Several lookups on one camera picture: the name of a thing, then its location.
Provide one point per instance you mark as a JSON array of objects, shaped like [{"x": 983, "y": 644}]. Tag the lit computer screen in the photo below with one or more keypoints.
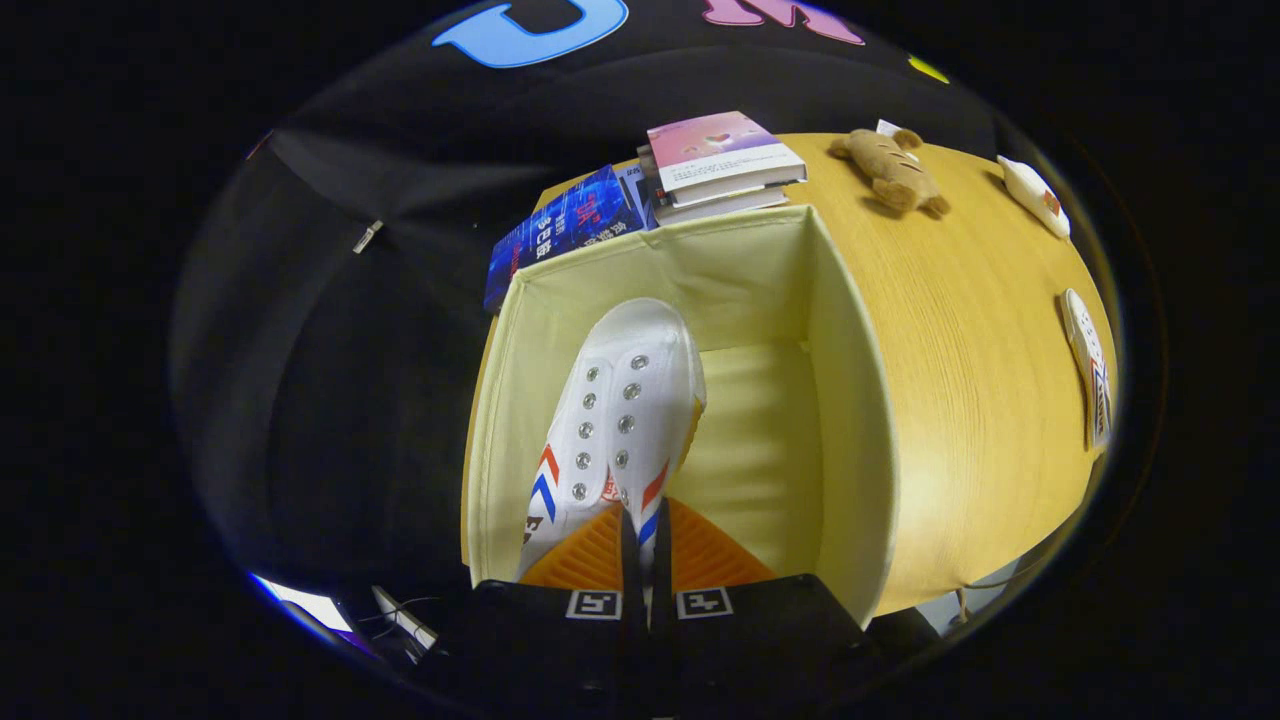
[{"x": 305, "y": 603}]

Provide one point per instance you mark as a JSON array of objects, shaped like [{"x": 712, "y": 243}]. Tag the beige fabric storage box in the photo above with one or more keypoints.
[{"x": 760, "y": 450}]

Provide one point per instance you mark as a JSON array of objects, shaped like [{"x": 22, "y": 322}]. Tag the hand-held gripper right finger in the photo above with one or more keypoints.
[{"x": 750, "y": 630}]

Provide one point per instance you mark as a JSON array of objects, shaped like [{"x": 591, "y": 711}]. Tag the black backdrop cloth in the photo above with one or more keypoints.
[{"x": 350, "y": 400}]

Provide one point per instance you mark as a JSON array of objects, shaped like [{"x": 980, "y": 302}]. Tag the silver clip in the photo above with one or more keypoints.
[{"x": 367, "y": 237}]

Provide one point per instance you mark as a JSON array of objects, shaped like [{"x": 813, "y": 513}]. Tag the brown plush toy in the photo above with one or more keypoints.
[{"x": 890, "y": 170}]

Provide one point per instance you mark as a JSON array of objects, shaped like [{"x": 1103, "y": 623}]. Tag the white canvas shoe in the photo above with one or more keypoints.
[
  {"x": 1088, "y": 360},
  {"x": 620, "y": 400}
]

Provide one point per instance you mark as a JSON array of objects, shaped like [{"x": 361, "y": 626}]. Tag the dark blue book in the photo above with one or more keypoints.
[{"x": 560, "y": 235}]

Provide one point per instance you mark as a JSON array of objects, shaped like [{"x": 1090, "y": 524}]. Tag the white pouch with red label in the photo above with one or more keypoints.
[{"x": 1035, "y": 195}]

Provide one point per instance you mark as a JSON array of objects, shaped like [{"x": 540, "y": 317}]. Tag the pink book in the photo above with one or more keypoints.
[{"x": 715, "y": 150}]

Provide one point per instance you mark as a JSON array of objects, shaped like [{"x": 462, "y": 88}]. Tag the grey book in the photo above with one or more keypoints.
[{"x": 720, "y": 203}]

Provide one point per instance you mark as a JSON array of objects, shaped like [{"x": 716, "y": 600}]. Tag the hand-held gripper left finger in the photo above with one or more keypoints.
[{"x": 540, "y": 640}]

